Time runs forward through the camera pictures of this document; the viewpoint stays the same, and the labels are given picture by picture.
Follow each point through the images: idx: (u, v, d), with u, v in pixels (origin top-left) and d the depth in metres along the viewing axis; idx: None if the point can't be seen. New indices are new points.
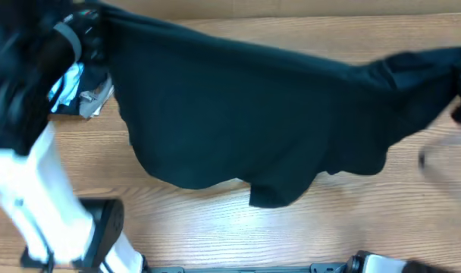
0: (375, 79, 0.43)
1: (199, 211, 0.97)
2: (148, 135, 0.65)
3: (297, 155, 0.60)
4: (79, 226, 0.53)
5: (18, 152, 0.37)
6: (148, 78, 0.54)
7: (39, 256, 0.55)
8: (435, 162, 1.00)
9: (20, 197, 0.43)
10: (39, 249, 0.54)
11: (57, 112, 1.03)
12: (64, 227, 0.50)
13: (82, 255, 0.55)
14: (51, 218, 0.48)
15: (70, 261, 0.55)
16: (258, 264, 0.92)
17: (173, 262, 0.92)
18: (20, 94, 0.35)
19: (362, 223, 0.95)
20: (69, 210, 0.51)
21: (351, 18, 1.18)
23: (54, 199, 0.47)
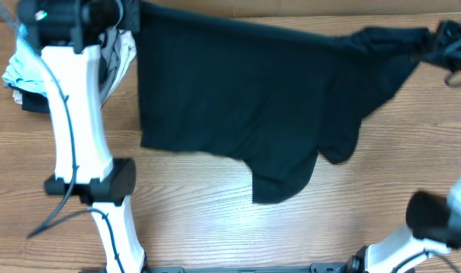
0: (356, 46, 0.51)
1: (199, 211, 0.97)
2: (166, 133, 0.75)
3: (298, 127, 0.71)
4: (96, 164, 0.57)
5: (78, 49, 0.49)
6: (170, 67, 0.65)
7: (62, 175, 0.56)
8: (436, 162, 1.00)
9: (67, 95, 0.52)
10: (65, 169, 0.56)
11: None
12: (89, 147, 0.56)
13: (101, 177, 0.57)
14: (84, 130, 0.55)
15: (91, 180, 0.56)
16: (258, 264, 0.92)
17: (173, 261, 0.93)
18: (89, 6, 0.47)
19: (361, 223, 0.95)
20: (97, 136, 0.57)
21: (351, 18, 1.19)
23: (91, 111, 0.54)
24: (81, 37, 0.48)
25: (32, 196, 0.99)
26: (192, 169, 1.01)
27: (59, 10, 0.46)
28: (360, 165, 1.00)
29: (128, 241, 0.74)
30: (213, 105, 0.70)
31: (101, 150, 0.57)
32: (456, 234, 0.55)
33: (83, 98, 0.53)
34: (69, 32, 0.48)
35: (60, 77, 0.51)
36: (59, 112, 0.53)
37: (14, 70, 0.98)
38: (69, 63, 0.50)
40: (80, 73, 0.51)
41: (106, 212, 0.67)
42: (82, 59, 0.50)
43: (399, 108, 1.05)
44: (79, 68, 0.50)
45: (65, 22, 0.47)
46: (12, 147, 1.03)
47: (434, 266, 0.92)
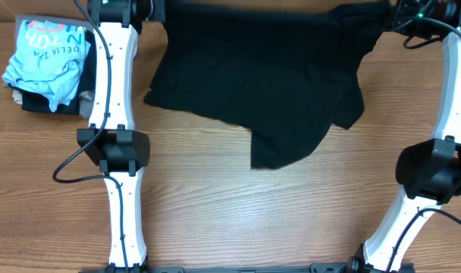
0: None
1: (199, 211, 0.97)
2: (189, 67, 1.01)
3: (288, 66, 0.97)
4: (120, 116, 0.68)
5: (123, 23, 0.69)
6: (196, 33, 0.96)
7: (94, 122, 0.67)
8: None
9: (112, 55, 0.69)
10: (97, 117, 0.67)
11: (56, 112, 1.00)
12: (120, 99, 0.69)
13: (126, 126, 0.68)
14: (119, 86, 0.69)
15: (119, 127, 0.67)
16: (258, 264, 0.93)
17: (173, 262, 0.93)
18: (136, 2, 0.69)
19: (361, 223, 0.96)
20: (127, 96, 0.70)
21: None
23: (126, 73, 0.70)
24: (130, 16, 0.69)
25: (32, 196, 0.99)
26: (192, 168, 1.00)
27: (116, 3, 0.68)
28: (361, 165, 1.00)
29: (136, 222, 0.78)
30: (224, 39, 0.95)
31: (130, 111, 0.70)
32: (439, 162, 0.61)
33: (123, 60, 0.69)
34: (121, 14, 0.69)
35: (110, 42, 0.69)
36: (102, 70, 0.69)
37: (14, 70, 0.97)
38: (118, 32, 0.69)
40: (125, 40, 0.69)
41: (120, 182, 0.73)
42: (128, 31, 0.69)
43: (401, 108, 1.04)
44: (125, 36, 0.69)
45: (119, 10, 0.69)
46: (12, 147, 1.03)
47: (434, 266, 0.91)
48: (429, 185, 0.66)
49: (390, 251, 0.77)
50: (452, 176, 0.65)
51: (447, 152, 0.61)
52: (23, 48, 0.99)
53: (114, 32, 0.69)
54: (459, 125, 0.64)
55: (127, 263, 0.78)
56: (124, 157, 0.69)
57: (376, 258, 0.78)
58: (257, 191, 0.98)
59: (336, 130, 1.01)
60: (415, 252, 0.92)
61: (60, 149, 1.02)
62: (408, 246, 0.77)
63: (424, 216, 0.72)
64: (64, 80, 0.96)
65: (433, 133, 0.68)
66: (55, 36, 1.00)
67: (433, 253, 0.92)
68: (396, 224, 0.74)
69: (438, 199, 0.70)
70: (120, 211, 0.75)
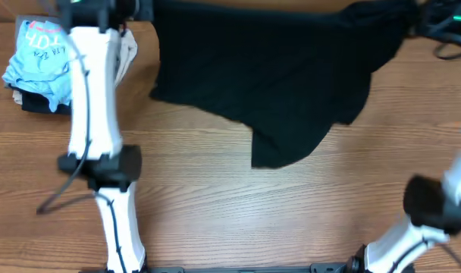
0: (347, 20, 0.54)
1: (199, 211, 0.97)
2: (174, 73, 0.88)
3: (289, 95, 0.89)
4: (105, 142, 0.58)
5: (101, 28, 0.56)
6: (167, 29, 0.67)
7: (74, 151, 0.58)
8: (436, 163, 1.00)
9: (89, 68, 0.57)
10: (78, 142, 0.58)
11: (56, 112, 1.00)
12: (105, 130, 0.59)
13: (109, 153, 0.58)
14: (99, 109, 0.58)
15: (101, 156, 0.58)
16: (258, 264, 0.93)
17: (173, 262, 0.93)
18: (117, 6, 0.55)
19: (361, 223, 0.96)
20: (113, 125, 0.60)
21: None
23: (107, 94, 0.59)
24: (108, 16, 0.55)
25: (32, 196, 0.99)
26: (192, 168, 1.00)
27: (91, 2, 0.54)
28: (361, 166, 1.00)
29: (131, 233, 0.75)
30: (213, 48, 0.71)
31: (110, 135, 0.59)
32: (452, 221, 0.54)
33: (101, 75, 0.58)
34: (97, 14, 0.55)
35: (84, 54, 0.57)
36: (77, 91, 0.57)
37: (14, 70, 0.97)
38: (96, 43, 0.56)
40: (102, 51, 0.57)
41: (112, 199, 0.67)
42: (108, 38, 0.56)
43: (401, 108, 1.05)
44: (104, 48, 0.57)
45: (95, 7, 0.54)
46: (11, 147, 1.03)
47: (434, 266, 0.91)
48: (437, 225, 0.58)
49: (389, 265, 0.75)
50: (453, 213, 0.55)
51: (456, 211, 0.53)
52: (24, 48, 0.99)
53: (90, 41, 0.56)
54: None
55: (127, 270, 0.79)
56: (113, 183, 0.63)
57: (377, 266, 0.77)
58: (257, 191, 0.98)
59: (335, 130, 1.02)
60: None
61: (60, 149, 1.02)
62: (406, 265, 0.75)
63: (426, 246, 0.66)
64: (64, 80, 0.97)
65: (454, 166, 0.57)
66: (56, 36, 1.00)
67: (432, 253, 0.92)
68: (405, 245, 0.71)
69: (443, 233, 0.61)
70: (113, 224, 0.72)
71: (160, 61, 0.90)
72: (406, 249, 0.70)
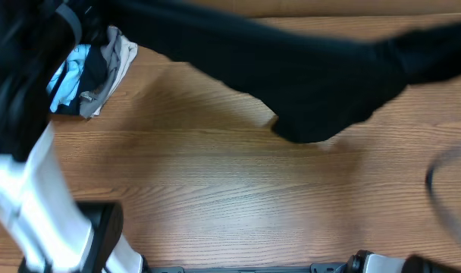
0: (384, 58, 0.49)
1: (199, 211, 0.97)
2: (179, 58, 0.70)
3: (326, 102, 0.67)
4: (71, 255, 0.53)
5: (14, 156, 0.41)
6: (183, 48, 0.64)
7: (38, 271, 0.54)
8: (435, 162, 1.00)
9: (17, 206, 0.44)
10: (38, 263, 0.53)
11: (57, 112, 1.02)
12: (62, 245, 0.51)
13: (80, 266, 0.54)
14: (47, 232, 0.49)
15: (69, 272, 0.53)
16: (259, 264, 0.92)
17: (173, 261, 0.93)
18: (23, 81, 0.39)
19: (362, 223, 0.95)
20: (70, 231, 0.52)
21: (351, 18, 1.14)
23: (45, 217, 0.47)
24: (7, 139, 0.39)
25: None
26: (192, 169, 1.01)
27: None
28: (360, 166, 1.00)
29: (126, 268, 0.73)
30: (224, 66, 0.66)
31: (76, 233, 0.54)
32: None
33: (36, 209, 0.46)
34: (13, 164, 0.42)
35: (3, 194, 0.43)
36: (17, 231, 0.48)
37: None
38: (5, 187, 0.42)
40: (25, 190, 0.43)
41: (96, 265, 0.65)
42: (21, 180, 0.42)
43: (399, 108, 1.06)
44: (22, 195, 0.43)
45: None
46: None
47: None
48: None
49: None
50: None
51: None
52: None
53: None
54: None
55: None
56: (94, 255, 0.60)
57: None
58: (257, 191, 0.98)
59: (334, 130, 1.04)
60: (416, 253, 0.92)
61: (59, 149, 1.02)
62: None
63: None
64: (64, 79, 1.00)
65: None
66: None
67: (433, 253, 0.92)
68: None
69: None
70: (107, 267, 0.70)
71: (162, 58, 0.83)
72: None
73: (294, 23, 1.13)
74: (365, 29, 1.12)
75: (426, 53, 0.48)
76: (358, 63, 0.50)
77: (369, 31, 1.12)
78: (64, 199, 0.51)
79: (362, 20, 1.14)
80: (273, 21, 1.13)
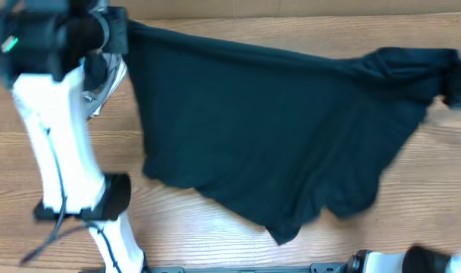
0: (368, 70, 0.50)
1: (199, 211, 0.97)
2: (152, 118, 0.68)
3: (296, 157, 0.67)
4: (92, 185, 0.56)
5: (57, 80, 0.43)
6: (170, 97, 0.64)
7: (51, 205, 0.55)
8: (435, 162, 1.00)
9: (48, 127, 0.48)
10: (53, 199, 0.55)
11: None
12: (81, 174, 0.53)
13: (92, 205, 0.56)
14: (70, 158, 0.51)
15: (80, 210, 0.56)
16: (258, 264, 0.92)
17: (173, 262, 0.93)
18: (65, 29, 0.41)
19: (361, 223, 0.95)
20: (89, 163, 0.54)
21: (352, 17, 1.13)
23: (76, 141, 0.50)
24: (56, 56, 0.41)
25: (33, 196, 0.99)
26: None
27: (31, 41, 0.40)
28: None
29: (126, 246, 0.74)
30: (202, 118, 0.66)
31: (93, 171, 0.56)
32: None
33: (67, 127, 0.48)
34: (44, 65, 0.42)
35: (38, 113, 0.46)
36: (41, 141, 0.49)
37: None
38: (46, 95, 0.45)
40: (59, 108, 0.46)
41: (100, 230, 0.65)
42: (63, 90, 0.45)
43: None
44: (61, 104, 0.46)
45: (37, 44, 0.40)
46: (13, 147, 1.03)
47: None
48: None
49: None
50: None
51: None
52: None
53: (41, 95, 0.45)
54: None
55: None
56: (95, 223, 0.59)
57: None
58: None
59: None
60: None
61: None
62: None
63: None
64: None
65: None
66: None
67: None
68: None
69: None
70: (108, 247, 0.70)
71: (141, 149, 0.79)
72: None
73: (294, 22, 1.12)
74: (365, 29, 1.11)
75: (410, 66, 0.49)
76: (343, 78, 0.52)
77: (369, 30, 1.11)
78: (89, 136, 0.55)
79: (360, 20, 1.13)
80: (272, 21, 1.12)
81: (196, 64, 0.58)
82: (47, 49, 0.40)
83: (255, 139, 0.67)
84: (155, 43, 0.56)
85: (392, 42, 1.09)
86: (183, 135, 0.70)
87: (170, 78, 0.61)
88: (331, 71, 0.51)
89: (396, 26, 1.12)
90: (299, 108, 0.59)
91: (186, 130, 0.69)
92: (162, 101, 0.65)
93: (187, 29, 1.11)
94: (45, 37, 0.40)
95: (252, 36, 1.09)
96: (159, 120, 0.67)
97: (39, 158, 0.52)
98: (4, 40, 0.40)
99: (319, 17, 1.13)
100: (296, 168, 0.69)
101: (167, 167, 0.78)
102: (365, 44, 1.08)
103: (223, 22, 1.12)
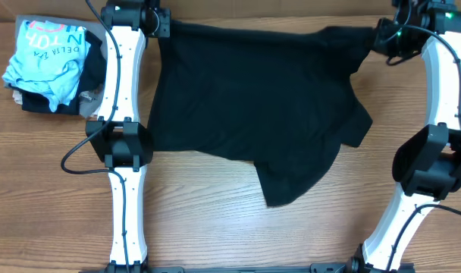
0: (320, 42, 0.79)
1: (199, 211, 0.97)
2: (178, 85, 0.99)
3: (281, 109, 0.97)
4: (128, 105, 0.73)
5: (133, 27, 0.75)
6: (190, 76, 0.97)
7: (102, 115, 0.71)
8: None
9: (122, 55, 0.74)
10: (105, 111, 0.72)
11: (57, 112, 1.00)
12: (127, 97, 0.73)
13: (132, 117, 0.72)
14: (127, 80, 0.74)
15: (125, 119, 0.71)
16: (258, 264, 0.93)
17: (173, 261, 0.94)
18: (145, 10, 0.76)
19: (361, 223, 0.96)
20: (133, 94, 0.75)
21: (352, 17, 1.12)
23: (134, 70, 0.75)
24: (139, 21, 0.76)
25: (33, 196, 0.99)
26: (192, 168, 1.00)
27: (127, 12, 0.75)
28: (360, 166, 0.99)
29: (137, 214, 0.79)
30: (214, 87, 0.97)
31: (133, 101, 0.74)
32: (434, 147, 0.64)
33: (132, 59, 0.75)
34: (131, 20, 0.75)
35: (120, 43, 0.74)
36: (113, 66, 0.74)
37: (14, 70, 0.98)
38: (128, 35, 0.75)
40: (133, 42, 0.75)
41: (125, 177, 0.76)
42: (137, 33, 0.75)
43: (399, 108, 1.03)
44: (135, 39, 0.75)
45: (131, 15, 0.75)
46: (12, 147, 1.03)
47: (434, 266, 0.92)
48: (424, 182, 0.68)
49: (389, 249, 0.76)
50: (453, 174, 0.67)
51: (440, 137, 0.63)
52: (24, 48, 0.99)
53: (125, 35, 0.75)
54: (410, 205, 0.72)
55: (128, 261, 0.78)
56: (130, 152, 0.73)
57: (377, 257, 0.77)
58: (257, 191, 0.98)
59: (343, 149, 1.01)
60: (415, 252, 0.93)
61: (60, 149, 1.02)
62: (407, 244, 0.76)
63: (421, 213, 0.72)
64: (64, 80, 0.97)
65: (437, 188, 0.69)
66: (55, 36, 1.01)
67: (432, 253, 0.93)
68: (439, 116, 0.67)
69: (435, 195, 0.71)
70: (122, 213, 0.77)
71: (157, 106, 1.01)
72: (402, 223, 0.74)
73: (294, 22, 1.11)
74: None
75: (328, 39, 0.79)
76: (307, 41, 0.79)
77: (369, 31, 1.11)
78: (133, 80, 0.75)
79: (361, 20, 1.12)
80: (273, 22, 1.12)
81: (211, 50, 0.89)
82: (136, 14, 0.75)
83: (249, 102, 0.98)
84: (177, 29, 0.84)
85: None
86: (197, 97, 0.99)
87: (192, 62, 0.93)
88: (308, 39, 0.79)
89: None
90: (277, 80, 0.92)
91: (212, 97, 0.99)
92: (185, 75, 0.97)
93: None
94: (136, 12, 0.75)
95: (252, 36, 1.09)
96: (183, 88, 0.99)
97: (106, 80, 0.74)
98: (113, 7, 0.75)
99: (319, 18, 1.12)
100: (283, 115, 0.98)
101: (180, 123, 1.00)
102: None
103: (223, 22, 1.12)
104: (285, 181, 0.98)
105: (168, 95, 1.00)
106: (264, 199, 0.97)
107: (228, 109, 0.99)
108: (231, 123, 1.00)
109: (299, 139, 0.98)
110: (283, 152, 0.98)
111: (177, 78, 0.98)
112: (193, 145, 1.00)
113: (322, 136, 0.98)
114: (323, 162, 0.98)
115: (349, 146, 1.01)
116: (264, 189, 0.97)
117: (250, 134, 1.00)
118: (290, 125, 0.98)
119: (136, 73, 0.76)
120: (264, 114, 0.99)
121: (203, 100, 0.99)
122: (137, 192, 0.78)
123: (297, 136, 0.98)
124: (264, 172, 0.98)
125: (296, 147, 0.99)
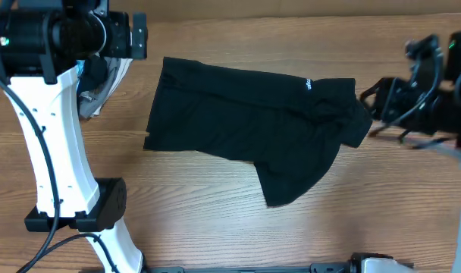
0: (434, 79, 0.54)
1: (199, 211, 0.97)
2: (178, 89, 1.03)
3: (279, 111, 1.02)
4: (77, 202, 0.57)
5: (46, 77, 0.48)
6: (192, 81, 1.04)
7: (45, 211, 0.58)
8: (437, 162, 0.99)
9: (43, 127, 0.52)
10: (48, 202, 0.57)
11: None
12: (75, 189, 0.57)
13: (86, 210, 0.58)
14: (64, 164, 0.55)
15: (75, 214, 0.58)
16: (258, 264, 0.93)
17: (173, 261, 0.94)
18: (56, 22, 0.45)
19: (361, 223, 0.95)
20: (83, 180, 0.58)
21: (351, 17, 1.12)
23: (70, 146, 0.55)
24: (50, 53, 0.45)
25: (34, 196, 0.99)
26: (192, 168, 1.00)
27: (25, 36, 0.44)
28: (360, 166, 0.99)
29: (120, 252, 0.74)
30: (212, 92, 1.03)
31: (87, 183, 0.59)
32: None
33: (60, 130, 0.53)
34: (40, 61, 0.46)
35: (34, 108, 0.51)
36: (37, 145, 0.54)
37: None
38: (40, 92, 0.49)
40: (57, 105, 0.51)
41: (98, 233, 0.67)
42: (54, 90, 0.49)
43: None
44: (54, 98, 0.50)
45: (35, 42, 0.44)
46: (11, 147, 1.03)
47: (435, 266, 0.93)
48: None
49: None
50: None
51: None
52: None
53: (34, 92, 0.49)
54: None
55: None
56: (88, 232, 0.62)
57: None
58: (257, 191, 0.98)
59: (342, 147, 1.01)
60: (415, 253, 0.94)
61: None
62: None
63: None
64: None
65: None
66: None
67: (433, 253, 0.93)
68: None
69: None
70: (106, 256, 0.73)
71: (156, 109, 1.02)
72: None
73: (294, 23, 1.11)
74: (365, 29, 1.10)
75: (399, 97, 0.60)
76: (289, 81, 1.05)
77: (368, 31, 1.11)
78: (77, 159, 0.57)
79: (361, 20, 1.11)
80: (272, 22, 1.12)
81: (208, 73, 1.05)
82: (43, 43, 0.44)
83: (248, 105, 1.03)
84: (177, 64, 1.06)
85: (391, 43, 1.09)
86: (196, 100, 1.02)
87: (192, 76, 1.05)
88: (290, 79, 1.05)
89: (396, 26, 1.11)
90: (271, 93, 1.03)
91: (211, 102, 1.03)
92: (187, 80, 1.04)
93: (187, 32, 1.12)
94: (40, 35, 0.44)
95: (251, 36, 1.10)
96: (183, 92, 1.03)
97: (33, 159, 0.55)
98: None
99: (319, 17, 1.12)
100: (281, 115, 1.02)
101: (179, 125, 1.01)
102: (363, 45, 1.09)
103: (223, 22, 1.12)
104: (285, 181, 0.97)
105: (167, 95, 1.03)
106: (264, 199, 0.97)
107: (227, 111, 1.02)
108: (231, 124, 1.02)
109: (298, 139, 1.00)
110: (283, 151, 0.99)
111: (177, 84, 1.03)
112: (193, 144, 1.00)
113: (323, 136, 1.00)
114: (323, 162, 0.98)
115: (349, 146, 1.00)
116: (264, 188, 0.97)
117: (249, 135, 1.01)
118: (289, 126, 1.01)
119: (76, 140, 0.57)
120: (263, 116, 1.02)
121: (203, 103, 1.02)
122: (116, 240, 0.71)
123: (297, 136, 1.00)
124: (264, 173, 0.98)
125: (295, 147, 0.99)
